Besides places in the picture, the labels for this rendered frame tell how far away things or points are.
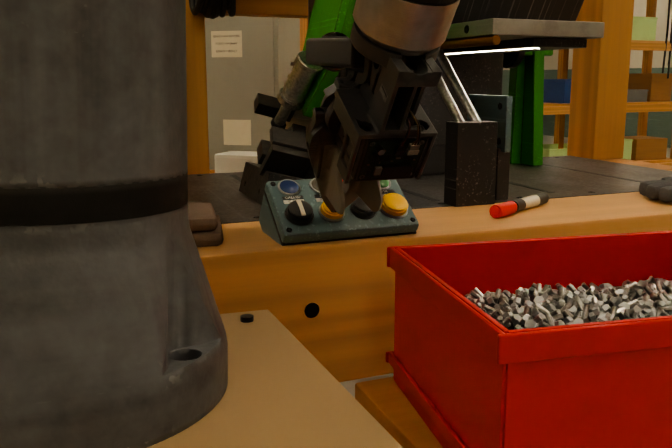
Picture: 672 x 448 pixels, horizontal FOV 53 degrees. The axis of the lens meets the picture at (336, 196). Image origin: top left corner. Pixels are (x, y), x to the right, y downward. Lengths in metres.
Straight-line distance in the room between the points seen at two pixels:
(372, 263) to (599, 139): 1.04
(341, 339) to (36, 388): 0.48
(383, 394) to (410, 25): 0.30
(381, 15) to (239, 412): 0.31
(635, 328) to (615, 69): 1.27
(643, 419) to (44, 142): 0.38
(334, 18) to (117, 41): 0.67
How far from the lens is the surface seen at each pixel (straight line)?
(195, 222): 0.67
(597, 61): 1.65
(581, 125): 1.68
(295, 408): 0.31
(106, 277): 0.27
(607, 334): 0.43
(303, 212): 0.67
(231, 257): 0.65
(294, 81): 0.90
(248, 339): 0.39
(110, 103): 0.27
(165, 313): 0.28
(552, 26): 0.86
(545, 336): 0.41
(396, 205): 0.71
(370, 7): 0.51
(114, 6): 0.27
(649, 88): 7.46
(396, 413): 0.57
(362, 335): 0.72
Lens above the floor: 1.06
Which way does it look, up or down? 10 degrees down
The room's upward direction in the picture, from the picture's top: straight up
